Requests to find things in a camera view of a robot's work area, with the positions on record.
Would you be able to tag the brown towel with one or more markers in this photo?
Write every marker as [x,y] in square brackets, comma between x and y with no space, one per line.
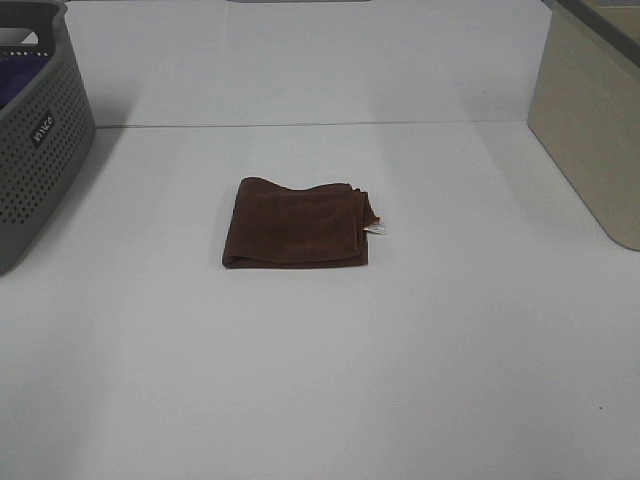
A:
[274,227]

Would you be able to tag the beige storage bin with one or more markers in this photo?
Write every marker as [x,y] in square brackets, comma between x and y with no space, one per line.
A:
[585,109]

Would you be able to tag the grey perforated laundry basket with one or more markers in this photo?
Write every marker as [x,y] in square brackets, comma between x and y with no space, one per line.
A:
[47,130]

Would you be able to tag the purple cloth in basket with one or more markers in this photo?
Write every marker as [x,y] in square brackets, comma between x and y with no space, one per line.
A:
[16,73]

